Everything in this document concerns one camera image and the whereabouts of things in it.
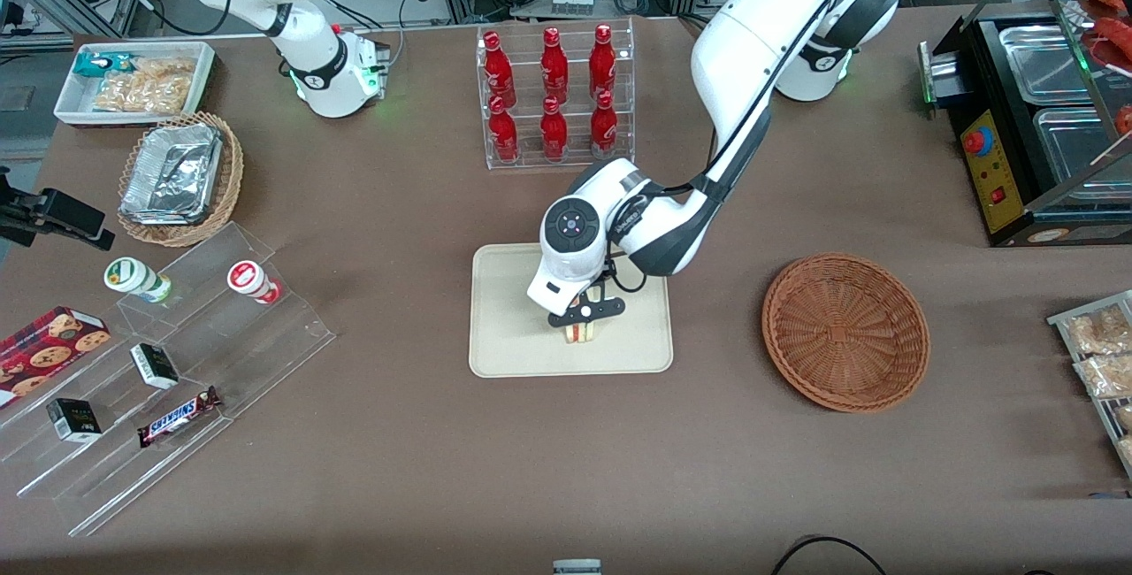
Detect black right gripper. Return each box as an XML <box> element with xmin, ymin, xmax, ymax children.
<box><xmin>0</xmin><ymin>166</ymin><xmax>117</xmax><ymax>251</ymax></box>

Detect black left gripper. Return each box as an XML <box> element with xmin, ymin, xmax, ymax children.
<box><xmin>547</xmin><ymin>277</ymin><xmax>626</xmax><ymax>330</ymax></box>

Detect triangular sandwich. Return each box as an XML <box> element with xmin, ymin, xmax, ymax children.
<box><xmin>564</xmin><ymin>295</ymin><xmax>604</xmax><ymax>345</ymax></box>

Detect beige plastic serving tray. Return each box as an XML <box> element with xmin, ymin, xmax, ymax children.
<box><xmin>469</xmin><ymin>243</ymin><xmax>675</xmax><ymax>379</ymax></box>

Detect oval tan wicker basket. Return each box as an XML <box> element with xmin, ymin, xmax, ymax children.
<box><xmin>117</xmin><ymin>111</ymin><xmax>245</xmax><ymax>249</ymax></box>

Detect round brown wicker basket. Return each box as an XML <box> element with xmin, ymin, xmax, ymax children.
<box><xmin>761</xmin><ymin>253</ymin><xmax>931</xmax><ymax>414</ymax></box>

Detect green lid drink cup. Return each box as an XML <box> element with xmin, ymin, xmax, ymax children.
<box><xmin>103</xmin><ymin>257</ymin><xmax>173</xmax><ymax>304</ymax></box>

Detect stacked aluminium foil containers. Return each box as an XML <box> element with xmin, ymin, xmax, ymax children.
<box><xmin>119</xmin><ymin>122</ymin><xmax>224</xmax><ymax>226</ymax></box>

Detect white rectangular snack bin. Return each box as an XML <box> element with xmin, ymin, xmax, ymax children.
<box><xmin>53</xmin><ymin>41</ymin><xmax>218</xmax><ymax>129</ymax></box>

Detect red chocolate chip cookie box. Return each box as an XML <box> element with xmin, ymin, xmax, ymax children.
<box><xmin>0</xmin><ymin>306</ymin><xmax>112</xmax><ymax>408</ymax></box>

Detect clear bag of chips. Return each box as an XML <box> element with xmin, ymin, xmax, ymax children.
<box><xmin>93</xmin><ymin>57</ymin><xmax>197</xmax><ymax>114</ymax></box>

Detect clear acrylic bottle rack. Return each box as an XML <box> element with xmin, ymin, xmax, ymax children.
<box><xmin>476</xmin><ymin>16</ymin><xmax>636</xmax><ymax>172</ymax></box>

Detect teal snack packet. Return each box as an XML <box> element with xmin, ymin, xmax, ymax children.
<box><xmin>73</xmin><ymin>51</ymin><xmax>134</xmax><ymax>79</ymax></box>

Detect small black white carton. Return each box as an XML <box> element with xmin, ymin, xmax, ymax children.
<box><xmin>46</xmin><ymin>398</ymin><xmax>103</xmax><ymax>443</ymax></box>
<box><xmin>130</xmin><ymin>342</ymin><xmax>180</xmax><ymax>391</ymax></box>

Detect red lid drink cup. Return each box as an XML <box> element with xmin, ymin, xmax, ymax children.
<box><xmin>226</xmin><ymin>260</ymin><xmax>282</xmax><ymax>306</ymax></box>

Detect red cola bottle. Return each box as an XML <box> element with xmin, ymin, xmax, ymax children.
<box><xmin>589</xmin><ymin>23</ymin><xmax>617</xmax><ymax>103</ymax></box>
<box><xmin>539</xmin><ymin>96</ymin><xmax>570</xmax><ymax>161</ymax></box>
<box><xmin>487</xmin><ymin>96</ymin><xmax>520</xmax><ymax>164</ymax></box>
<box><xmin>540</xmin><ymin>27</ymin><xmax>570</xmax><ymax>105</ymax></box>
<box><xmin>590</xmin><ymin>90</ymin><xmax>619</xmax><ymax>159</ymax></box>
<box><xmin>483</xmin><ymin>31</ymin><xmax>517</xmax><ymax>109</ymax></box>

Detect Snickers chocolate bar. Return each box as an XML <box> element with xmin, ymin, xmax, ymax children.
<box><xmin>136</xmin><ymin>386</ymin><xmax>222</xmax><ymax>449</ymax></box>

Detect clear acrylic stepped display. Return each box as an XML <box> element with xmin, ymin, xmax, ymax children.
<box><xmin>0</xmin><ymin>221</ymin><xmax>337</xmax><ymax>539</ymax></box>

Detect black hot food warmer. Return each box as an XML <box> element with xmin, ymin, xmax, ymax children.
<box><xmin>918</xmin><ymin>0</ymin><xmax>1132</xmax><ymax>249</ymax></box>

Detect grey snack display rack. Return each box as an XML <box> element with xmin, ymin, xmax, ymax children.
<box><xmin>1048</xmin><ymin>290</ymin><xmax>1132</xmax><ymax>479</ymax></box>

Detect clear bag of fried snacks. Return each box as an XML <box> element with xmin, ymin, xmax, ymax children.
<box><xmin>1075</xmin><ymin>354</ymin><xmax>1132</xmax><ymax>399</ymax></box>
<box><xmin>1066</xmin><ymin>305</ymin><xmax>1132</xmax><ymax>355</ymax></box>

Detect steel food pan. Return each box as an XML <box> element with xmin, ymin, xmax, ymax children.
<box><xmin>999</xmin><ymin>24</ymin><xmax>1095</xmax><ymax>105</ymax></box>
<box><xmin>1033</xmin><ymin>106</ymin><xmax>1132</xmax><ymax>204</ymax></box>

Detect red fried food piece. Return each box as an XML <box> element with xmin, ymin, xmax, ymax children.
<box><xmin>1092</xmin><ymin>16</ymin><xmax>1132</xmax><ymax>73</ymax></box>

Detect black cable loop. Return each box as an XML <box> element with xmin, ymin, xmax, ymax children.
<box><xmin>769</xmin><ymin>536</ymin><xmax>890</xmax><ymax>575</ymax></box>

